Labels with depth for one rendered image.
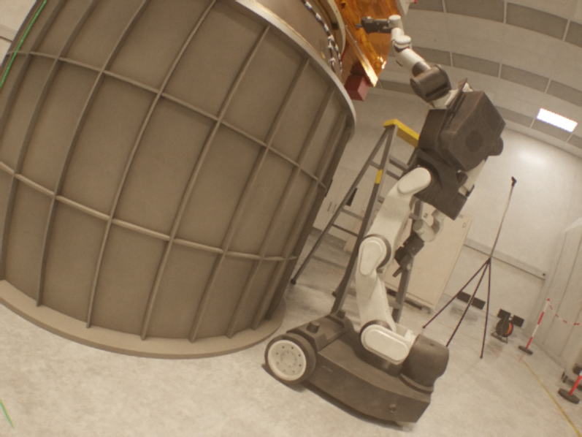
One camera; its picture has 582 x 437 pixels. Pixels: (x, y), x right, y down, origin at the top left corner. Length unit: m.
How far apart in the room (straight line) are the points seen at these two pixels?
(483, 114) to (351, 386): 1.14
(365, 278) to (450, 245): 3.06
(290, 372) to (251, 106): 0.95
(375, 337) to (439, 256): 3.05
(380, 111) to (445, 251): 6.50
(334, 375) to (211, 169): 0.84
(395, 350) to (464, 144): 0.83
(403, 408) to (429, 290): 3.09
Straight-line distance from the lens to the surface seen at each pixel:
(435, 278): 4.11
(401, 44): 1.43
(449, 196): 1.17
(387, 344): 1.15
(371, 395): 1.10
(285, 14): 1.15
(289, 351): 1.10
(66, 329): 0.99
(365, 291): 1.17
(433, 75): 1.24
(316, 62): 1.06
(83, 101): 0.92
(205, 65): 0.89
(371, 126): 9.52
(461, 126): 1.15
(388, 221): 1.17
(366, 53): 2.15
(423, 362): 1.19
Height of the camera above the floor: 0.63
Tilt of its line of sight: 2 degrees down
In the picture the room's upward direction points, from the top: 23 degrees clockwise
